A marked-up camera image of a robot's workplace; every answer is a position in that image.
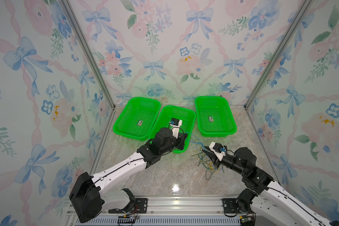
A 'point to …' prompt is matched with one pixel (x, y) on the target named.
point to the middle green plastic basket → (165, 115)
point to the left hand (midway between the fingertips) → (188, 134)
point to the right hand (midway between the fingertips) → (206, 147)
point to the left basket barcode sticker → (139, 123)
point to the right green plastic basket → (214, 117)
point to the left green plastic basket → (136, 119)
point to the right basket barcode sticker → (211, 118)
